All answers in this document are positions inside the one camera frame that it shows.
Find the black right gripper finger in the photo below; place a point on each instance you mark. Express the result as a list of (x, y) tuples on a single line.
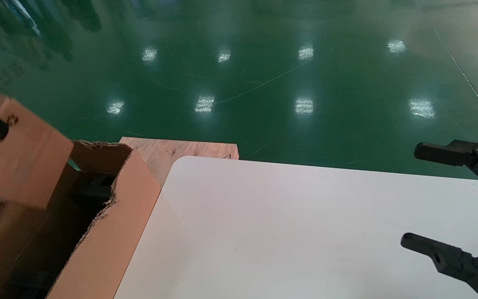
[(438, 153), (446, 257)]

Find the wooden pallet board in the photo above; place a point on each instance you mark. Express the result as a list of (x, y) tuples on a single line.
[(189, 149)]

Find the small cardboard box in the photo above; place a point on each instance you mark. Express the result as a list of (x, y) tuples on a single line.
[(31, 166)]

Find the large open cardboard box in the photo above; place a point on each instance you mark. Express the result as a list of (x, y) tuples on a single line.
[(110, 249)]

